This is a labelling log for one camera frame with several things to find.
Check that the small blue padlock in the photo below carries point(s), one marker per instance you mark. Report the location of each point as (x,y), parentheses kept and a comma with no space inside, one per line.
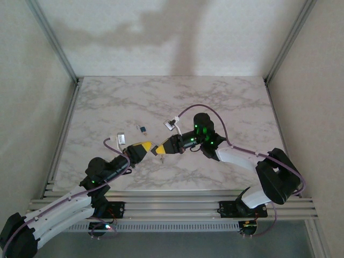
(142,129)

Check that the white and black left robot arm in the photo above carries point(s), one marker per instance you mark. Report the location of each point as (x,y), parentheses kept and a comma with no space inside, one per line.
(59,215)

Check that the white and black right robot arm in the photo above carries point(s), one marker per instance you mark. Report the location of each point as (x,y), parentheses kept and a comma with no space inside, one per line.
(279,177)

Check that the controller board with LED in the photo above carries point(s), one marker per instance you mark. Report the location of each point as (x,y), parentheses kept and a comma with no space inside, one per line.
(248,227)
(103,228)

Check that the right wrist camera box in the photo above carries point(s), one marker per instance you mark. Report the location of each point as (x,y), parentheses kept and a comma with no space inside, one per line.
(169,125)

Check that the aluminium side rail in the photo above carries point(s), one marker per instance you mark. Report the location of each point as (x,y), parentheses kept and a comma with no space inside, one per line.
(65,134)
(274,108)

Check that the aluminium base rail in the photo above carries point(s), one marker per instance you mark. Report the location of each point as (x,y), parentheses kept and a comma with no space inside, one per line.
(172,207)

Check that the aluminium corner post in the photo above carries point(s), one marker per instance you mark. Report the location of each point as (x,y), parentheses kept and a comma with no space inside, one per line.
(288,43)
(55,43)

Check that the aluminium lower frame beam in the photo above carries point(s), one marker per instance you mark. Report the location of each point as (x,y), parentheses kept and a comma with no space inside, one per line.
(318,242)

